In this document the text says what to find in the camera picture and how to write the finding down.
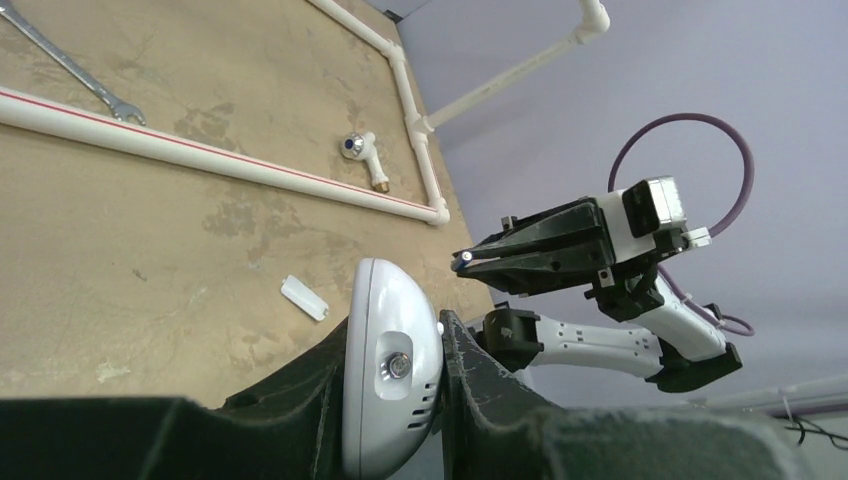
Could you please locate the white PVC pipe frame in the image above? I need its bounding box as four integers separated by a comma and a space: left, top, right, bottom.
1, 1, 611, 226

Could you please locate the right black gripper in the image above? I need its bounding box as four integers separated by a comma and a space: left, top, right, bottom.
453, 198, 665, 323

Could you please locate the white plastic faucet tap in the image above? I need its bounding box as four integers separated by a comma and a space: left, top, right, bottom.
339, 131, 390, 194

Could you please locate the silver wrench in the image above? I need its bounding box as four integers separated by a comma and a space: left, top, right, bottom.
1, 0, 147, 126

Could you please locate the white battery compartment cover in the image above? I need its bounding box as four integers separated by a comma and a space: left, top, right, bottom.
280, 275, 329, 322

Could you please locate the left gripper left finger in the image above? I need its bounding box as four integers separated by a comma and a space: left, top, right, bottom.
1, 324, 347, 479

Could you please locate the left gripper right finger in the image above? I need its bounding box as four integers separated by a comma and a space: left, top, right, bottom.
439, 310, 815, 479

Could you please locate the aluminium table frame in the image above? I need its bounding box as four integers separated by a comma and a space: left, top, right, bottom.
684, 374, 847, 418

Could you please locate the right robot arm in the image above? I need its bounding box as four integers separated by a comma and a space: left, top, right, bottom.
451, 193, 742, 393

